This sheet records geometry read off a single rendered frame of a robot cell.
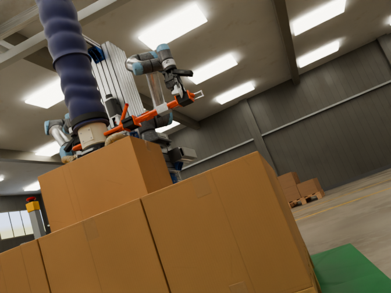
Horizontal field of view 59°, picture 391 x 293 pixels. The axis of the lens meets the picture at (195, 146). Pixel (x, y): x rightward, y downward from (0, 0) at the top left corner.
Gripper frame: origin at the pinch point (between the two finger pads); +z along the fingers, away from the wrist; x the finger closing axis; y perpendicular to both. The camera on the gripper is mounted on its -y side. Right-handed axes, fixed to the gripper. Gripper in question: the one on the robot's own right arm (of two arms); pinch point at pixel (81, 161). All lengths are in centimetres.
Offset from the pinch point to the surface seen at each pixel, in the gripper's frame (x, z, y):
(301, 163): 1017, -6, 155
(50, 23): -38, -76, 31
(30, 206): 18, 10, -64
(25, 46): 127, -207, -109
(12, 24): 86, -207, -88
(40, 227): 20, 28, -62
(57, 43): -38, -61, 31
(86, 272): -105, 70, 57
